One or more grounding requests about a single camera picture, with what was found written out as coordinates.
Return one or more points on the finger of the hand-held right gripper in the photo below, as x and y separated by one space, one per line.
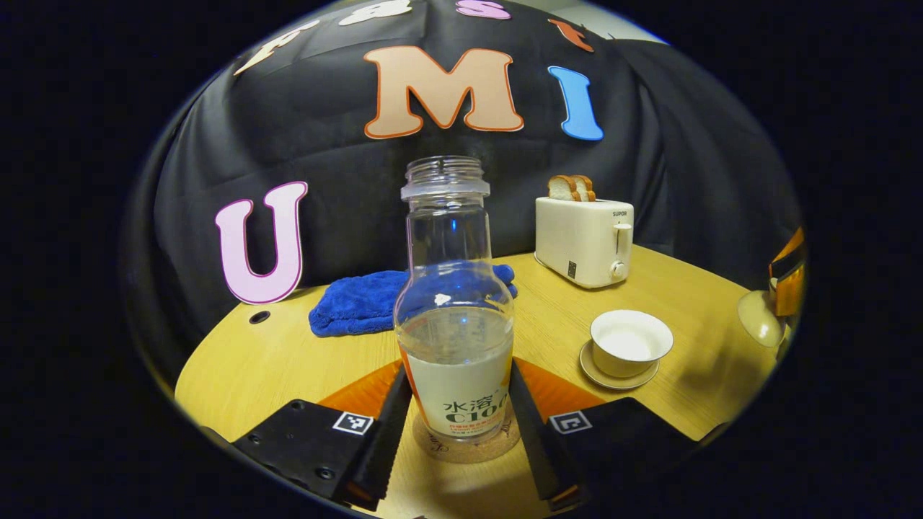
787 258
791 295

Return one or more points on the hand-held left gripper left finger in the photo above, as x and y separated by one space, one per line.
382 447

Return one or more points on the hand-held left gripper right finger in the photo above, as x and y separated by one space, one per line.
541 454

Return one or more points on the white teacup lid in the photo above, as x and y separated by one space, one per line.
761 321

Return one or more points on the round cork coaster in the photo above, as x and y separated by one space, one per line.
469 453

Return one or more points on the white teacup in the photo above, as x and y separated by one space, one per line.
620 364

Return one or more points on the clear water bottle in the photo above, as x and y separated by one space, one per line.
454 288

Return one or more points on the white saucer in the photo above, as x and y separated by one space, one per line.
634 383

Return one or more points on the blue folded towel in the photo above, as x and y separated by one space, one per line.
353 303

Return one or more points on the black table grommet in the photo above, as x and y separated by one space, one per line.
259 316

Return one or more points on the white toaster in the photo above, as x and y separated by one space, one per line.
577 245

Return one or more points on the toasted bread slice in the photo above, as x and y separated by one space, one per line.
562 189
585 189

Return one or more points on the black backdrop cloth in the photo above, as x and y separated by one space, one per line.
324 166

